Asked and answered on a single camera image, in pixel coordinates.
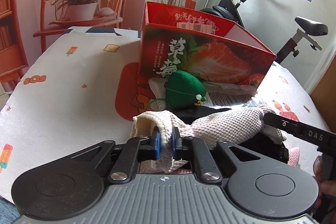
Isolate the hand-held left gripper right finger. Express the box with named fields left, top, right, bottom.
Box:
left=172, top=127, right=263, bottom=184

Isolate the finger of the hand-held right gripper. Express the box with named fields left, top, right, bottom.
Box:
left=262, top=112, right=302, bottom=141

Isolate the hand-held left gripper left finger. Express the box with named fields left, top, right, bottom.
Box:
left=70, top=132, right=161, bottom=185

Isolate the black cloth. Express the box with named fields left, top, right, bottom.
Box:
left=175, top=106, right=289, bottom=165

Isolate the pink knitted cloth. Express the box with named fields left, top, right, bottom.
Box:
left=287, top=147, right=301, bottom=168

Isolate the white knitted cloth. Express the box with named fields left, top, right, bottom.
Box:
left=132, top=105, right=287, bottom=170

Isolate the green plush sachet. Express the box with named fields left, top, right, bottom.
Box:
left=146, top=70, right=208, bottom=110

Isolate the red strawberry cardboard box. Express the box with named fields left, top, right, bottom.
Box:
left=139, top=1, right=277, bottom=89

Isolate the person's right hand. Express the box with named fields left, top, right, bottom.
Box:
left=313, top=155, right=336, bottom=211

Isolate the wooden door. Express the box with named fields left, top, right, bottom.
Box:
left=310, top=55, right=336, bottom=133

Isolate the printed tablecloth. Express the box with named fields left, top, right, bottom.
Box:
left=0, top=26, right=336, bottom=203

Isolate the black exercise bike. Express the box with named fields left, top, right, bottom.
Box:
left=197, top=0, right=329, bottom=64

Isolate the blue cloth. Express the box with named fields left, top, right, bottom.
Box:
left=0, top=197, right=20, bottom=224

